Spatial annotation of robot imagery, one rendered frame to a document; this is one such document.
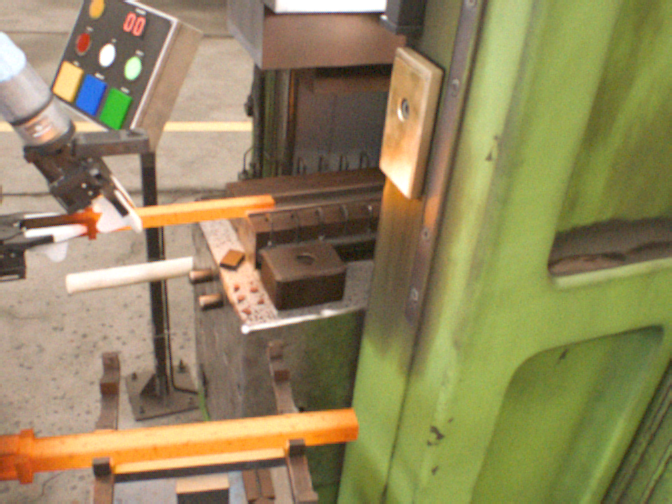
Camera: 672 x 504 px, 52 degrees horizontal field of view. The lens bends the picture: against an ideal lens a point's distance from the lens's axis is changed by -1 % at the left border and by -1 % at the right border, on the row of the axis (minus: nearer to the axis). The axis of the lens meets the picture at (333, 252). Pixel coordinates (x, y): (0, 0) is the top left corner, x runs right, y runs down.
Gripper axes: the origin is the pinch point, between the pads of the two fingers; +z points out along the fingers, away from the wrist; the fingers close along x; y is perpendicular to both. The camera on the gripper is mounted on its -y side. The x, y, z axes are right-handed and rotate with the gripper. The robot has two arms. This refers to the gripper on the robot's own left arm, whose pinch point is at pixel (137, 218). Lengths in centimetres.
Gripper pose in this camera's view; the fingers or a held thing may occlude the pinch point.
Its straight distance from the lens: 119.0
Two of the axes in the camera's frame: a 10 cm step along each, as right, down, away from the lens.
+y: -8.5, 5.2, -0.4
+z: 3.7, 6.6, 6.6
